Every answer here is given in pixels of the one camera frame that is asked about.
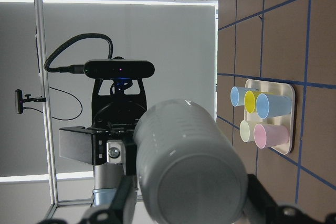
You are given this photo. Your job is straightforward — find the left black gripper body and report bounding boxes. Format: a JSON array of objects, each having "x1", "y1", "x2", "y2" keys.
[{"x1": 59, "y1": 79, "x2": 147, "y2": 175}]

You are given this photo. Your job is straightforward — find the pale green cup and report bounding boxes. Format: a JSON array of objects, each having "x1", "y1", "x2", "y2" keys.
[{"x1": 239, "y1": 120, "x2": 256, "y2": 143}]

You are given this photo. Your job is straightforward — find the yellow cup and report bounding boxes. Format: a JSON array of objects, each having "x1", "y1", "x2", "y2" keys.
[{"x1": 244, "y1": 90, "x2": 272, "y2": 113}]

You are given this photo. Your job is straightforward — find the pink cup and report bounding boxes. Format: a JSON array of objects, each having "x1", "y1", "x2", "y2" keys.
[{"x1": 254, "y1": 124, "x2": 289, "y2": 148}]

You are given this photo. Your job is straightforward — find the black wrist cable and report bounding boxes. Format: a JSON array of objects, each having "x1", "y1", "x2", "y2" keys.
[{"x1": 44, "y1": 33, "x2": 114, "y2": 74}]

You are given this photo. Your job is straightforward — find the small black mounted camera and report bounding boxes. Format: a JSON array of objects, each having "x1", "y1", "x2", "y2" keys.
[{"x1": 14, "y1": 89, "x2": 46, "y2": 114}]

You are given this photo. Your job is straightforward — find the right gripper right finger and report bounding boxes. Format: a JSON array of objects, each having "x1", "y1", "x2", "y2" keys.
[{"x1": 244, "y1": 173, "x2": 305, "y2": 224}]

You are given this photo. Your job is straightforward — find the white translucent cup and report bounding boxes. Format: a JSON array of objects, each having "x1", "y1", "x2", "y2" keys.
[{"x1": 134, "y1": 99, "x2": 248, "y2": 223}]

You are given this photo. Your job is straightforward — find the cream plastic tray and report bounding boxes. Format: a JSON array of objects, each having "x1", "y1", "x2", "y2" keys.
[{"x1": 244, "y1": 79, "x2": 296, "y2": 155}]

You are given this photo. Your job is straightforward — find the light blue cup middle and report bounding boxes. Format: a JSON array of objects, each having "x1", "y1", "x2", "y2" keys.
[{"x1": 256, "y1": 93, "x2": 292, "y2": 119}]

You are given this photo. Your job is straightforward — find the light blue cup outer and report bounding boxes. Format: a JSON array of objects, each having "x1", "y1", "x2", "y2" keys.
[{"x1": 230, "y1": 86, "x2": 254, "y2": 107}]

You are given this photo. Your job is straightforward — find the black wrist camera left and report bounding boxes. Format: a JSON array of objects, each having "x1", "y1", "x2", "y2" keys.
[{"x1": 83, "y1": 59, "x2": 155, "y2": 80}]

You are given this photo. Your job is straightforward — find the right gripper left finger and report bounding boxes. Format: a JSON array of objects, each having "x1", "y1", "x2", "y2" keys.
[{"x1": 81, "y1": 176, "x2": 137, "y2": 223}]

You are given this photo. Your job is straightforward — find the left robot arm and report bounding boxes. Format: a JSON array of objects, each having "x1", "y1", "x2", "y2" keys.
[{"x1": 59, "y1": 78, "x2": 147, "y2": 206}]

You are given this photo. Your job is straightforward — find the light blue cup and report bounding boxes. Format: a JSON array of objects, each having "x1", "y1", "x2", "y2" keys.
[
  {"x1": 256, "y1": 93, "x2": 292, "y2": 119},
  {"x1": 230, "y1": 86, "x2": 254, "y2": 107}
]

